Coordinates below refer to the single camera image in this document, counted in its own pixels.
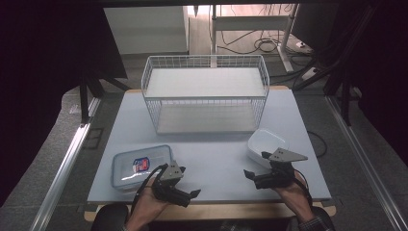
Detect white metal desk frame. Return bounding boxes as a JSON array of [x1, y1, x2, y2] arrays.
[[210, 3, 301, 73]]

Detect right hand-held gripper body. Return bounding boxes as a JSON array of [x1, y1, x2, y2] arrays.
[[254, 147, 309, 190]]

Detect white power strip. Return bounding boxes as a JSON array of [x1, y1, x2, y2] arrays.
[[301, 66, 319, 82]]

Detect person's left hand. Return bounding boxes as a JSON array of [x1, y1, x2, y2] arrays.
[[126, 186, 169, 227]]

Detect white wire two-tier rack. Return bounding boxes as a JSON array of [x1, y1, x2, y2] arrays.
[[140, 54, 270, 136]]

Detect tangle of black floor cables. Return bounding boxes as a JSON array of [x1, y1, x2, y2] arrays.
[[217, 28, 292, 56]]

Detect person's right leg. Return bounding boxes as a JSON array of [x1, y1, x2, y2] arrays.
[[312, 206, 337, 231]]

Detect thin black floor cable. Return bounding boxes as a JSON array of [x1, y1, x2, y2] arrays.
[[307, 130, 328, 159]]

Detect person's leg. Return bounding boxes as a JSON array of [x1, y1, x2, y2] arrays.
[[312, 206, 337, 231], [90, 203, 131, 231]]

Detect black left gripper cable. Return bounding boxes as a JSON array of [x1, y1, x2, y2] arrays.
[[129, 163, 169, 216]]

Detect white plastic container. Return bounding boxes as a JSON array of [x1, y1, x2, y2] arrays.
[[245, 128, 291, 169]]

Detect aluminium floor rail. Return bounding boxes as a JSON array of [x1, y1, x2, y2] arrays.
[[324, 95, 408, 231], [30, 97, 102, 231]]

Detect person's right hand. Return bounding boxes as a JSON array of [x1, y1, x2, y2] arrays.
[[272, 174, 315, 223]]

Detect person's left leg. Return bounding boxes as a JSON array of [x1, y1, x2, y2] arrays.
[[90, 203, 131, 231]]

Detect black curtain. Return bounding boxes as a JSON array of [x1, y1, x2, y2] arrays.
[[320, 0, 408, 167], [0, 0, 128, 206]]

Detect clear plastic food container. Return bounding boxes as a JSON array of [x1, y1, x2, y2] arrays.
[[111, 144, 174, 191]]

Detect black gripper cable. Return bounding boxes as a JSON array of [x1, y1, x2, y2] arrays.
[[129, 163, 169, 216], [293, 174, 315, 207]]

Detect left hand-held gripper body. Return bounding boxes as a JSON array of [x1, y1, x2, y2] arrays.
[[151, 160, 192, 208]]

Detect black metal stand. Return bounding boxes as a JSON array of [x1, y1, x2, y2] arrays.
[[78, 71, 133, 125], [292, 6, 381, 127]]

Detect pale blue table board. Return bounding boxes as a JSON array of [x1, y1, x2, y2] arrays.
[[87, 89, 332, 204]]

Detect white cabinet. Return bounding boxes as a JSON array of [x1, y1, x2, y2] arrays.
[[103, 6, 190, 56]]

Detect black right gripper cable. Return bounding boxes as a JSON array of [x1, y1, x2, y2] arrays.
[[293, 174, 315, 207]]

